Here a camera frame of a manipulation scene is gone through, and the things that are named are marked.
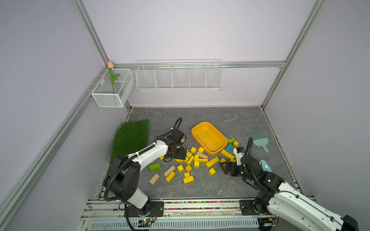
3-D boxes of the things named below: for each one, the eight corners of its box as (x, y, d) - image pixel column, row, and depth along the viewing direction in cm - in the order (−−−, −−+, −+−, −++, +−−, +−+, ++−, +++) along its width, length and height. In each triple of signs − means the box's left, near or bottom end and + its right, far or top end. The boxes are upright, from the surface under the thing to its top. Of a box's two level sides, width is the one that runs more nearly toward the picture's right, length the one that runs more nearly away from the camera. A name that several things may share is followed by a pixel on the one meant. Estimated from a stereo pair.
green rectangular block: (150, 172, 88) (149, 170, 87) (150, 166, 91) (149, 165, 89) (161, 169, 89) (160, 168, 88) (160, 163, 92) (159, 162, 90)
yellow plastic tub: (209, 160, 93) (211, 155, 88) (187, 132, 107) (187, 127, 102) (228, 146, 100) (230, 141, 95) (205, 122, 113) (206, 117, 108)
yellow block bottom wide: (183, 184, 83) (183, 183, 82) (183, 173, 87) (183, 172, 86) (193, 184, 83) (193, 183, 82) (193, 173, 87) (193, 172, 86)
